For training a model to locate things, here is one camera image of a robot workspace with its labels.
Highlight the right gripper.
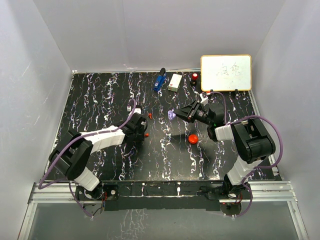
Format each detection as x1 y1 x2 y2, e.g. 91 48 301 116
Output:
173 99 213 126

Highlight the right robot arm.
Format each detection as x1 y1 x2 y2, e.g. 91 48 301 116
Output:
173 100 276 199

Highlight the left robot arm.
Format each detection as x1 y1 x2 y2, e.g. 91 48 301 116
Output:
49 107 148 200

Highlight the white and green box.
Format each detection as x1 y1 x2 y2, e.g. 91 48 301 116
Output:
168 73 182 92

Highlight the red button device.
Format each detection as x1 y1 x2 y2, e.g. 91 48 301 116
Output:
190 72 199 86

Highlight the blue stapler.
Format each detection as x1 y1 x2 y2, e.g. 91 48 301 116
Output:
153 67 167 92

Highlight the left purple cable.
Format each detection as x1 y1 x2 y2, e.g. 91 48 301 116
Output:
37 98 137 218

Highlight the purple cable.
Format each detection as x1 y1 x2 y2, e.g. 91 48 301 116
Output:
207 91 285 217
37 98 137 218

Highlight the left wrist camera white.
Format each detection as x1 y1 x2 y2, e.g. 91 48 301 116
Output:
127 106 142 115

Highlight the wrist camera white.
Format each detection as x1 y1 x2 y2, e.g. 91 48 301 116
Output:
199 92 209 106
127 106 142 115

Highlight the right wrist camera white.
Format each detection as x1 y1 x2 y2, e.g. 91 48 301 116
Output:
199 92 209 106

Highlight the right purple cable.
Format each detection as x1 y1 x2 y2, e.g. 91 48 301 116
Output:
207 91 285 217

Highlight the white whiteboard with wooden frame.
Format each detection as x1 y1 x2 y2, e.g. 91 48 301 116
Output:
200 54 252 92

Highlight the aluminium frame rail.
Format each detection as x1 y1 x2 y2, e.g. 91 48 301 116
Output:
18 181 309 240

